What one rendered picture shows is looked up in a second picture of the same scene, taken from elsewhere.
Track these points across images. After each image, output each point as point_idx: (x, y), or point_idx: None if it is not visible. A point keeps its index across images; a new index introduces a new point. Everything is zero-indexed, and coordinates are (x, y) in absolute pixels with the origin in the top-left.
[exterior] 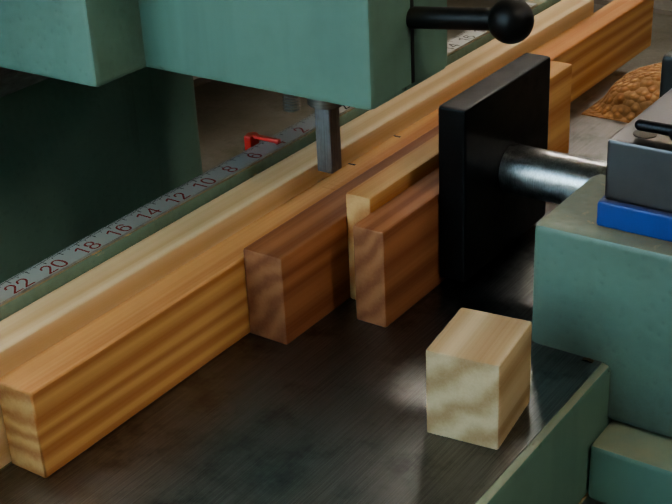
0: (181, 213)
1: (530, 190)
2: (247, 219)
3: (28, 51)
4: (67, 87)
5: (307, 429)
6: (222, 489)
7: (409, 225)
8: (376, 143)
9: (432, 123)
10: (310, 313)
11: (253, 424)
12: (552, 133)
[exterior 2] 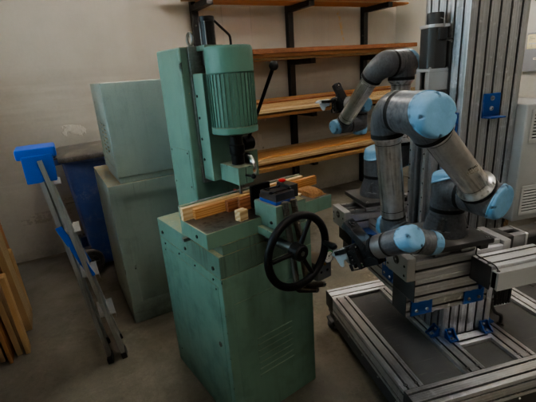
0: (220, 196)
1: None
2: (228, 198)
3: (208, 176)
4: (218, 182)
5: (223, 218)
6: (211, 222)
7: (244, 199)
8: None
9: None
10: (232, 209)
11: (218, 218)
12: None
